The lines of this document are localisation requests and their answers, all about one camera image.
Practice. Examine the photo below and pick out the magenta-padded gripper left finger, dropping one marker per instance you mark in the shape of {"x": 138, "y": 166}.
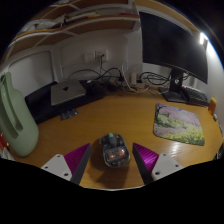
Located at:
{"x": 77, "y": 159}

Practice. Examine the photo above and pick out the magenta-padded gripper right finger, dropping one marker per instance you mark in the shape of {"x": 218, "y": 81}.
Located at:
{"x": 146, "y": 159}

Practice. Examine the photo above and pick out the transparent computer mouse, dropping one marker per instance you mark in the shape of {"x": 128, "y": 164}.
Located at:
{"x": 115, "y": 151}

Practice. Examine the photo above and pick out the floral landscape print mouse pad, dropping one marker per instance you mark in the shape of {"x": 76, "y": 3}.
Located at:
{"x": 178, "y": 125}

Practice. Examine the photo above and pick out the silver mini computer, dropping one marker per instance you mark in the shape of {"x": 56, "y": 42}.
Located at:
{"x": 67, "y": 91}

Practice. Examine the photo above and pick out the pale green plastic jug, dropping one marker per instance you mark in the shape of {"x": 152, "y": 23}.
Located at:
{"x": 16, "y": 123}

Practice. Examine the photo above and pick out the white power strip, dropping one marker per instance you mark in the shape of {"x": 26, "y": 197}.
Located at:
{"x": 136, "y": 83}

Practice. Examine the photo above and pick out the black keyboard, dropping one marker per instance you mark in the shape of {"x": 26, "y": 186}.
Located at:
{"x": 197, "y": 96}

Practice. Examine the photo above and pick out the orange bottle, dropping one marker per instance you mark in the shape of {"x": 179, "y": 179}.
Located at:
{"x": 212, "y": 106}

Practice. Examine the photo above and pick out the black computer monitor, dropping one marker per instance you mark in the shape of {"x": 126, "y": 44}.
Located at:
{"x": 170, "y": 46}

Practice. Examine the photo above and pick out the bright desk lamp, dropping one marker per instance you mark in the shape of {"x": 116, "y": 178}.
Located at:
{"x": 203, "y": 39}

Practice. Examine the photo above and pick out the wooden shelf unit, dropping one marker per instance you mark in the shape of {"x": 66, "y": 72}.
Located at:
{"x": 76, "y": 23}

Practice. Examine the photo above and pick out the white wall outlet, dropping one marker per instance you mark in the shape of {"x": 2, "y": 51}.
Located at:
{"x": 95, "y": 55}

